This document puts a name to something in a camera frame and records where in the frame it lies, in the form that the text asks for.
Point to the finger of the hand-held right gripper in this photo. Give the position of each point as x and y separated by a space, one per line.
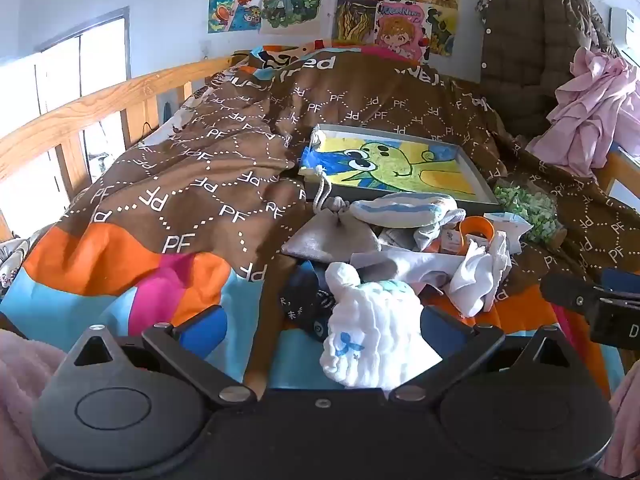
570 292

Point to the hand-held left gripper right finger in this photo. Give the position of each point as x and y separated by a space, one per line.
445 332

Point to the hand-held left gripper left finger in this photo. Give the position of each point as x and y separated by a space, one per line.
202 330

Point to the white sock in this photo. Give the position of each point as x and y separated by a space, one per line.
480 275

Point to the white gauze cloth blue print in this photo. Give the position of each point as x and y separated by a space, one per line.
370 330

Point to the light grey sock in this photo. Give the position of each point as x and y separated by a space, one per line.
400 266

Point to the dark blue sock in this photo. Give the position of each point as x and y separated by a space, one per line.
305 305

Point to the striped pastel sock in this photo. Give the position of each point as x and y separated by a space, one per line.
400 210

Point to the grey box with painted bottom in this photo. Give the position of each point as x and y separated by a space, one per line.
400 160

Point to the orange and white medicine box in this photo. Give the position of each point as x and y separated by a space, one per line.
450 241

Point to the crumpled white and blue carton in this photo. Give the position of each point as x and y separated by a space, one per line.
505 225

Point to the bag of green pellets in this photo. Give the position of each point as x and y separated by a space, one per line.
525 210

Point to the wooden bed end board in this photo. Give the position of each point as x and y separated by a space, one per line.
615 172

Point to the brown printed blanket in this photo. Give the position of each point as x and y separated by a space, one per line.
200 185

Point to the pink cloth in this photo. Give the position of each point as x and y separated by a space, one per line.
590 110

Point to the pink fleece garment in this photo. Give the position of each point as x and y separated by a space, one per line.
20 390

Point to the brown quilted jacket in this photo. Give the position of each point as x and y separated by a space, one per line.
530 35

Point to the white air conditioner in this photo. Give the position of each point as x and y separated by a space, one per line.
625 25

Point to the window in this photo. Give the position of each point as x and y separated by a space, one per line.
60 70

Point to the wooden bed rail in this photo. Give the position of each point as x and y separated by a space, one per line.
75 110

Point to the black and yellow wall poster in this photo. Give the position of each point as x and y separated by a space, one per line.
442 30

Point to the pink blond child wall poster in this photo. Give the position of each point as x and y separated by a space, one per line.
400 30

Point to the dark swirly wall poster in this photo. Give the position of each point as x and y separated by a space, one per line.
355 10

